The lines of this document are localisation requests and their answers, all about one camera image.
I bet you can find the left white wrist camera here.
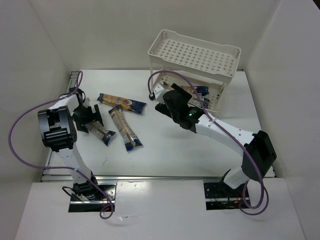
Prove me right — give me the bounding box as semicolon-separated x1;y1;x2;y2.
83;97;91;108

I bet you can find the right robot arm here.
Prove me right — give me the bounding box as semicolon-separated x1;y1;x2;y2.
153;83;277;189

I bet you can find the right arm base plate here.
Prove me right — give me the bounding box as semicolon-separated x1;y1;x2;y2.
203;182;244;211

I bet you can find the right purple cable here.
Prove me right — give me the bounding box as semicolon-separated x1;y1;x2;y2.
146;69;270;216

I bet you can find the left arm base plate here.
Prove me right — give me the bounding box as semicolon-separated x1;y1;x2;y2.
63;183;117;213

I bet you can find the white two-tier shelf cart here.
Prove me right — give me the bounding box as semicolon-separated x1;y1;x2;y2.
148;29;242;113

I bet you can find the spaghetti bag yellow front top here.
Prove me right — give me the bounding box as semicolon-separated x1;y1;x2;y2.
97;93;147;115

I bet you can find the spaghetti bag yellow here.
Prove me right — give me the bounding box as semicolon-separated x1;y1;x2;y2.
97;93;147;115
179;85;209;96

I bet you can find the aluminium frame rail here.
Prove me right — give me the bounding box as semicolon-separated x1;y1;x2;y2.
37;70;277;189

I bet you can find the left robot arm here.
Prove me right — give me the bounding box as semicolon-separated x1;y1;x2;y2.
37;87;103;201

